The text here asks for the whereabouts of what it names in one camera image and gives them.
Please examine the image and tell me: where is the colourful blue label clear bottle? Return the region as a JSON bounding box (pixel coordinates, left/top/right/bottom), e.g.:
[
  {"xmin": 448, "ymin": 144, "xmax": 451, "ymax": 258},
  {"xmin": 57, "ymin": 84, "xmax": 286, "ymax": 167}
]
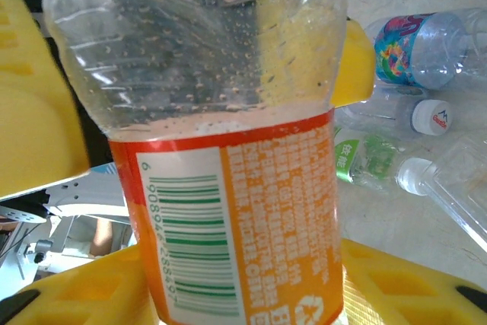
[{"xmin": 363, "ymin": 7, "xmax": 487, "ymax": 92}]

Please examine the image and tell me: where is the clear bottle with white cap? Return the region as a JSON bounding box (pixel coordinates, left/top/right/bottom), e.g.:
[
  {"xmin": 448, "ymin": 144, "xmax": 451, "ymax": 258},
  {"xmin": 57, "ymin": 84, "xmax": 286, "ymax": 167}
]
[{"xmin": 340, "ymin": 87, "xmax": 454, "ymax": 143}]

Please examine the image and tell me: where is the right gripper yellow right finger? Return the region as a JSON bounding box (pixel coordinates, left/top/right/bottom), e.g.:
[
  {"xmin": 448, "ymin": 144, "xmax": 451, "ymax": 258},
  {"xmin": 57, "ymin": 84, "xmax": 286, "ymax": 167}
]
[{"xmin": 340, "ymin": 239, "xmax": 487, "ymax": 325}]

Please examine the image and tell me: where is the person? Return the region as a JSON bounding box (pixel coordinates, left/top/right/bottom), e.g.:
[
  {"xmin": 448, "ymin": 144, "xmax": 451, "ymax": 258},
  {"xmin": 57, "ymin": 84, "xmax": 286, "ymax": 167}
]
[{"xmin": 90, "ymin": 217, "xmax": 115, "ymax": 256}]

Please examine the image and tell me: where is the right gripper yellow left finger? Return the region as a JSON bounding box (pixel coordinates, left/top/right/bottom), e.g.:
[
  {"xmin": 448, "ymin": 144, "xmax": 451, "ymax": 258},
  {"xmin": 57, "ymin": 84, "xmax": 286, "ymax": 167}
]
[{"xmin": 0, "ymin": 243, "xmax": 161, "ymax": 325}]

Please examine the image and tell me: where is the clear bottle small green label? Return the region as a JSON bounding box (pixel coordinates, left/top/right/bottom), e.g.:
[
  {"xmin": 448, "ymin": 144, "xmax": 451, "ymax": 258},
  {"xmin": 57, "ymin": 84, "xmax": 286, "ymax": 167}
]
[{"xmin": 425, "ymin": 138, "xmax": 487, "ymax": 253}]

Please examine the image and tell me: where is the orange label bottle orange cap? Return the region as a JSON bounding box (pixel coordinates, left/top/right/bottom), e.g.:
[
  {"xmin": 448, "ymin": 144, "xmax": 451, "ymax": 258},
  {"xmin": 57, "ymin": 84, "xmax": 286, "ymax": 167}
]
[{"xmin": 43, "ymin": 0, "xmax": 349, "ymax": 325}]

